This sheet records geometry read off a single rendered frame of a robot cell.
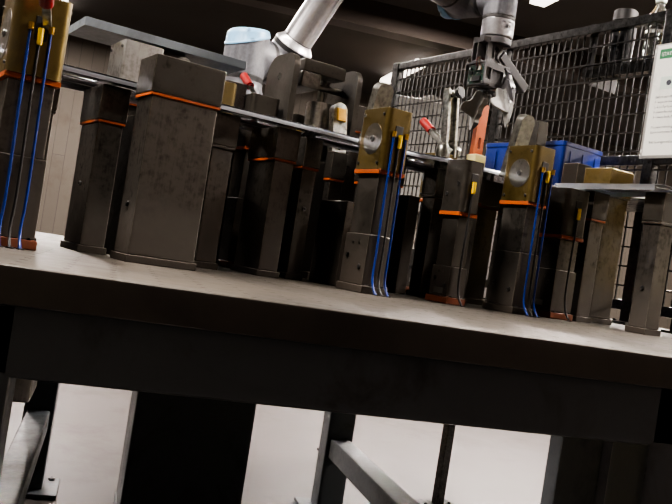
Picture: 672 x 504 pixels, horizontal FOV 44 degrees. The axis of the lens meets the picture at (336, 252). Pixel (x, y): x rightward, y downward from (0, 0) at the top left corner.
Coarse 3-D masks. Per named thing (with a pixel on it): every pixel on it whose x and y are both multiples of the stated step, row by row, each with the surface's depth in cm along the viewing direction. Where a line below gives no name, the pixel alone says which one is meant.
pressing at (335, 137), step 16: (64, 64) 136; (64, 80) 153; (80, 80) 149; (96, 80) 145; (112, 80) 139; (128, 80) 142; (240, 112) 151; (256, 112) 154; (240, 128) 172; (256, 128) 174; (304, 128) 158; (320, 128) 162; (336, 144) 178; (352, 144) 177; (416, 160) 186; (432, 160) 182; (496, 176) 193
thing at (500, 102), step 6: (498, 90) 190; (504, 90) 190; (498, 96) 189; (504, 96) 190; (492, 102) 187; (498, 102) 188; (504, 102) 189; (498, 108) 188; (504, 108) 189; (510, 108) 189; (504, 114) 190; (510, 114) 189; (504, 120) 189; (504, 126) 189
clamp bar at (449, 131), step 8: (448, 88) 207; (456, 88) 205; (448, 96) 206; (456, 96) 205; (448, 104) 206; (456, 104) 208; (448, 112) 206; (456, 112) 207; (448, 120) 206; (456, 120) 207; (448, 128) 206; (456, 128) 207; (448, 136) 205; (456, 136) 207; (456, 144) 207; (456, 152) 206
